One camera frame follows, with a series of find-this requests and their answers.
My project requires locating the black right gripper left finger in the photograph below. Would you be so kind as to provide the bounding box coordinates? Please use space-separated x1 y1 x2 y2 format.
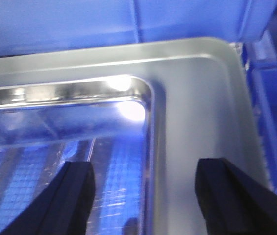
1 162 96 235

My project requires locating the upper left blue bin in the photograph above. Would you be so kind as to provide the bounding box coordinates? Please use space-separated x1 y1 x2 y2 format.
0 0 277 57

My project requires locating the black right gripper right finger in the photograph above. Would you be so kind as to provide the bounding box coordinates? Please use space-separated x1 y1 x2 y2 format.
195 158 277 235

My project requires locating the silver metal tray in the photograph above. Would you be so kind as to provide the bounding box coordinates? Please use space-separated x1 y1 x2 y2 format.
0 38 269 235

